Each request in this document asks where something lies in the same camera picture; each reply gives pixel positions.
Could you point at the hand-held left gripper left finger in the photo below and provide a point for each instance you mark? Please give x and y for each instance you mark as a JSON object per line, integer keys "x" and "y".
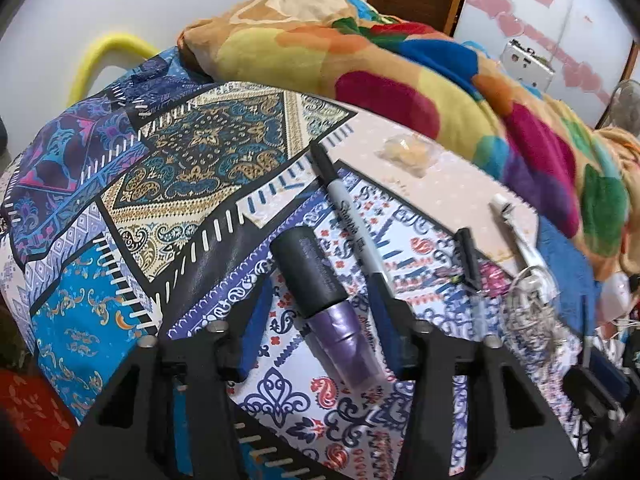
{"x": 257, "y": 320}

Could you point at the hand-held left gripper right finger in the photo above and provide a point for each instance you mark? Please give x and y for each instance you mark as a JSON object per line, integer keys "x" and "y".
{"x": 382, "y": 322}

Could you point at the purple nail polish bottle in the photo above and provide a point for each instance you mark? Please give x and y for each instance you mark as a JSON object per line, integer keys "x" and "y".
{"x": 310, "y": 270}

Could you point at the black capped clear pen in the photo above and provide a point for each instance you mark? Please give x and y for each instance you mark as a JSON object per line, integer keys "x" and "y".
{"x": 469, "y": 260}

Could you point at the grey marker pen black cap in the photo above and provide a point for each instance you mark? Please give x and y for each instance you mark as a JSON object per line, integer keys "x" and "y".
{"x": 345, "y": 205}

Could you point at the white plastic tube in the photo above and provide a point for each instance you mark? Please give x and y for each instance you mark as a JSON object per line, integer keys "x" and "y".
{"x": 520, "y": 245}

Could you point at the patterned patchwork bedsheet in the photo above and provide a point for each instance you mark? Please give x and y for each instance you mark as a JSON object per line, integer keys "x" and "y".
{"x": 200, "y": 160}

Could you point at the clear wrapper with yellow contents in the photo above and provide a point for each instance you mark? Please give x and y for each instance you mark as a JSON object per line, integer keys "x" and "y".
{"x": 410, "y": 152}

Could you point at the blue towel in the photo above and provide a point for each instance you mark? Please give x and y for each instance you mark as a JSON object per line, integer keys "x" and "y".
{"x": 565, "y": 270}

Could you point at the dark bag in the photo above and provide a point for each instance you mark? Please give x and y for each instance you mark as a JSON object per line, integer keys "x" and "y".
{"x": 595, "y": 390}

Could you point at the white plastic object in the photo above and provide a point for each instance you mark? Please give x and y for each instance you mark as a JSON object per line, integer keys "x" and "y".
{"x": 615, "y": 297}

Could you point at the red patterned cloth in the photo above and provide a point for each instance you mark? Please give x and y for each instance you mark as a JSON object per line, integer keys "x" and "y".
{"x": 30, "y": 420}

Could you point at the colourful fleece blanket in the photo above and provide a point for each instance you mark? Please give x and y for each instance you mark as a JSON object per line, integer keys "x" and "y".
{"x": 380, "y": 60}

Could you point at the white box device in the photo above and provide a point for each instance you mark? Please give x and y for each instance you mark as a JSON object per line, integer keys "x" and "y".
{"x": 525, "y": 62}

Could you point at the standing fan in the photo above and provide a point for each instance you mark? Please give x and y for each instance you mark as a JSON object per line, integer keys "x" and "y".
{"x": 625, "y": 105}

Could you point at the yellow bed rail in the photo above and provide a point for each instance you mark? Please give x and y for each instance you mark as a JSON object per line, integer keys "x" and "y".
{"x": 95, "y": 55}

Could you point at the pink heart wall stickers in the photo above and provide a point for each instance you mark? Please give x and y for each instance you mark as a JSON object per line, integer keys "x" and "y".
{"x": 500, "y": 7}

